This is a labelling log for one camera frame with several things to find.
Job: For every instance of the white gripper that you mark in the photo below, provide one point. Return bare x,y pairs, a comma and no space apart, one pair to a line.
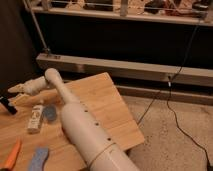
31,87

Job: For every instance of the black eraser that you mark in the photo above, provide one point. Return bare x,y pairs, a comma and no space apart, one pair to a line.
5,102

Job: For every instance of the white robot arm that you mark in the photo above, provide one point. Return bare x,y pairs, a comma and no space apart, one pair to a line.
97,148

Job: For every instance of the white small box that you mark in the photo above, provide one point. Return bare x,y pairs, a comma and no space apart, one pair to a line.
36,119

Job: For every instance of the metal rod stand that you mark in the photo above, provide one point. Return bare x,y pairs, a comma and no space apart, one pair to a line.
46,49

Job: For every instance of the blue sponge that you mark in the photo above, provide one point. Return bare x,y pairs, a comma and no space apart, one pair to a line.
39,159

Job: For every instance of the orange tool handle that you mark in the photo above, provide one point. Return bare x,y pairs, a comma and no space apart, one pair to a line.
12,157

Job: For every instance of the wooden shelf frame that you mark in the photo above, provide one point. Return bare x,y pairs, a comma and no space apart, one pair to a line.
169,52

